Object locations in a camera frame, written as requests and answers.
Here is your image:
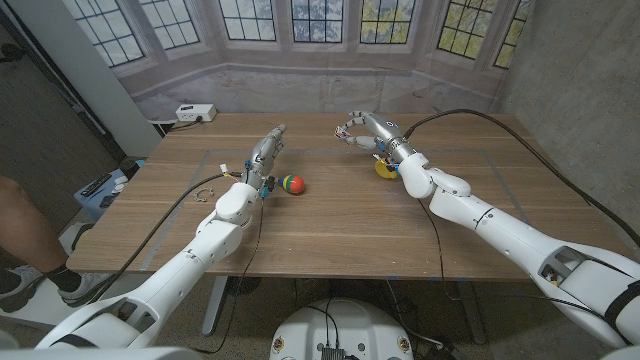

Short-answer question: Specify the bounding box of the colourful striped wooden maraca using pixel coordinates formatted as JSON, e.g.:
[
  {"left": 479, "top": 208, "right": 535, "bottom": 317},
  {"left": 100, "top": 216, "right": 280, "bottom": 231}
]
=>
[{"left": 267, "top": 173, "right": 306, "bottom": 196}]

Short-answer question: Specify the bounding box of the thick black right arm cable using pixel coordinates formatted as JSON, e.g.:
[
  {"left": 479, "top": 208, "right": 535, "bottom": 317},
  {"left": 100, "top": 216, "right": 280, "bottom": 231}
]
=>
[{"left": 402, "top": 108, "right": 640, "bottom": 249}]

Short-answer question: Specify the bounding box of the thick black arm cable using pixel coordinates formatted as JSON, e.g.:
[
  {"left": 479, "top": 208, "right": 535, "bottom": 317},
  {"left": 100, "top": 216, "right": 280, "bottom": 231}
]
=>
[
  {"left": 84, "top": 170, "right": 243, "bottom": 304},
  {"left": 402, "top": 108, "right": 640, "bottom": 249}
]

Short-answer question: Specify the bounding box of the yellow lemon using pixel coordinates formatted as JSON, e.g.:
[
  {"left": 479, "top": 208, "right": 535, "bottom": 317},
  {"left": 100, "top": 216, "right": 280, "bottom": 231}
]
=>
[{"left": 374, "top": 158, "right": 400, "bottom": 181}]

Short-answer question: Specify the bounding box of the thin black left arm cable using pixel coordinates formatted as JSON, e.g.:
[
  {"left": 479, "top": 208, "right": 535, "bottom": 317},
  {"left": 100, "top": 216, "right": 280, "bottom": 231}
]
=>
[{"left": 189, "top": 195, "right": 265, "bottom": 354}]

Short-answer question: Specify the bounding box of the black remote control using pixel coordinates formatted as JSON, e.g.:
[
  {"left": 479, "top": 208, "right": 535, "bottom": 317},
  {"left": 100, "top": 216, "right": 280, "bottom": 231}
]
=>
[{"left": 79, "top": 173, "right": 114, "bottom": 197}]

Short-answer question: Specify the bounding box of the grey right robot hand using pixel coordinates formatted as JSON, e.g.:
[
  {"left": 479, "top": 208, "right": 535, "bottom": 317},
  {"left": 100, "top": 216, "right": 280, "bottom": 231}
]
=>
[{"left": 333, "top": 109, "right": 417, "bottom": 164}]

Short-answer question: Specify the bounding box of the white floor platform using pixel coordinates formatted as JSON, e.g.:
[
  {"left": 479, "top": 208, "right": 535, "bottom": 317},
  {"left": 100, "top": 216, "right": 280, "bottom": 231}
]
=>
[{"left": 0, "top": 222, "right": 121, "bottom": 326}]

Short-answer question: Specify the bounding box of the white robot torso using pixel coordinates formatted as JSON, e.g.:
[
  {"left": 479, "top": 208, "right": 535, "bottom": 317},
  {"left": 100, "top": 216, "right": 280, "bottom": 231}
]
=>
[{"left": 269, "top": 298, "right": 415, "bottom": 360}]

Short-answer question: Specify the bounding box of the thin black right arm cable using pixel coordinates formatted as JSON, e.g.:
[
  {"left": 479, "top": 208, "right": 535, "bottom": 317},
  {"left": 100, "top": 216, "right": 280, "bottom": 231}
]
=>
[{"left": 417, "top": 197, "right": 464, "bottom": 302}]

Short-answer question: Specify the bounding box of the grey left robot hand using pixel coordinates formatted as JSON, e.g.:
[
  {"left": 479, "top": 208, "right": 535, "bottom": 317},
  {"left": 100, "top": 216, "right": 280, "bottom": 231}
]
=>
[{"left": 241, "top": 123, "right": 289, "bottom": 192}]

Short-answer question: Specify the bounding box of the bare person leg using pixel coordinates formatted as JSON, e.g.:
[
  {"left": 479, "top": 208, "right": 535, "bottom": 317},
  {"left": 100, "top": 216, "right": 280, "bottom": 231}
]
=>
[{"left": 0, "top": 174, "right": 81, "bottom": 291}]

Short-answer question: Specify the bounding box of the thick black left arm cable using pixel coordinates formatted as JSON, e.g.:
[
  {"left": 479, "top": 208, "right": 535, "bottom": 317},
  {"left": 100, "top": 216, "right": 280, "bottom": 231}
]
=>
[{"left": 84, "top": 170, "right": 243, "bottom": 304}]

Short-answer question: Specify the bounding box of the printed bay window backdrop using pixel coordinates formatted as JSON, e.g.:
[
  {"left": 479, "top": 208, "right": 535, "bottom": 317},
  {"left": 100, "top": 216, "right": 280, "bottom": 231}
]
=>
[{"left": 62, "top": 0, "right": 536, "bottom": 121}]

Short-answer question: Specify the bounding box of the white power strip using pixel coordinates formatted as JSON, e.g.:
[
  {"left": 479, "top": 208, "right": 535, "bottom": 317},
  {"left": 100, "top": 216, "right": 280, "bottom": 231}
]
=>
[{"left": 174, "top": 103, "right": 218, "bottom": 124}]

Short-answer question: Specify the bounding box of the grey sneaker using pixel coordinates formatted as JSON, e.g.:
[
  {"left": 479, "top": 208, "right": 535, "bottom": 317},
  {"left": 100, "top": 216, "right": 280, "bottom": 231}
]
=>
[
  {"left": 57, "top": 272, "right": 114, "bottom": 307},
  {"left": 0, "top": 267, "right": 46, "bottom": 314}
]

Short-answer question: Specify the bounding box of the blue storage box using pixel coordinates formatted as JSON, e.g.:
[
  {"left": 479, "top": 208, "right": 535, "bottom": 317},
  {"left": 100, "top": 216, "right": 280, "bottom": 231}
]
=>
[{"left": 73, "top": 159, "right": 146, "bottom": 221}]

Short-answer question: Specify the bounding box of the black round floor object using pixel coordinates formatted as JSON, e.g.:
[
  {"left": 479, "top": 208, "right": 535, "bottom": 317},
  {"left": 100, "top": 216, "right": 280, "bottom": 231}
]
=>
[{"left": 227, "top": 276, "right": 264, "bottom": 297}]

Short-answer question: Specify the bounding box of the grey table leg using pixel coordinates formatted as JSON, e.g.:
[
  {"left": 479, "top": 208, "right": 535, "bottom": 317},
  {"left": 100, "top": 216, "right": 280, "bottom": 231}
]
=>
[
  {"left": 454, "top": 280, "right": 489, "bottom": 345},
  {"left": 202, "top": 275, "right": 229, "bottom": 336}
]

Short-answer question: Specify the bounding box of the black power strip cord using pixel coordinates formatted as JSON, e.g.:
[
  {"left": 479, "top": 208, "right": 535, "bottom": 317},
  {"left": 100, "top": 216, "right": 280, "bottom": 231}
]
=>
[{"left": 164, "top": 117, "right": 205, "bottom": 134}]

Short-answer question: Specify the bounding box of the black round cup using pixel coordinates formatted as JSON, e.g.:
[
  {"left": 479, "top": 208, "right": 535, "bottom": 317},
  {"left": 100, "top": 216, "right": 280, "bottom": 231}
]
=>
[{"left": 118, "top": 157, "right": 142, "bottom": 181}]

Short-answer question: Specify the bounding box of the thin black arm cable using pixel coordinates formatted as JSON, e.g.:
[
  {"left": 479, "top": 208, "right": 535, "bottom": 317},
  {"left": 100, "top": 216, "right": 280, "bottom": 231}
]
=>
[
  {"left": 417, "top": 197, "right": 464, "bottom": 302},
  {"left": 189, "top": 195, "right": 265, "bottom": 354}
]

